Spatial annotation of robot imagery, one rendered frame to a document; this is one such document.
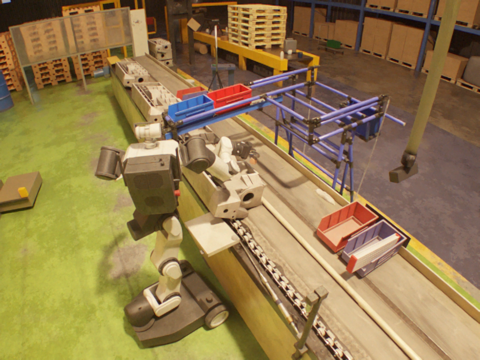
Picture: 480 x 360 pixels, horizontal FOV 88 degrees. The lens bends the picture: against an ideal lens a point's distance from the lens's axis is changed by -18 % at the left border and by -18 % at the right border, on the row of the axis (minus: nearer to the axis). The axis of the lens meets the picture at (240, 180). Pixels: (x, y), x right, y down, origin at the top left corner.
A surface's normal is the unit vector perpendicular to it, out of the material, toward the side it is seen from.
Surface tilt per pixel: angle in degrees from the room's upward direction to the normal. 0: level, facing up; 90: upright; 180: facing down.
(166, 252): 90
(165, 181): 90
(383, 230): 88
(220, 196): 38
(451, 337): 0
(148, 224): 90
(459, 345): 0
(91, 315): 0
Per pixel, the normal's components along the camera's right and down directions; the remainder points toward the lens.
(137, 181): 0.15, 0.58
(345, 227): 0.00, -0.81
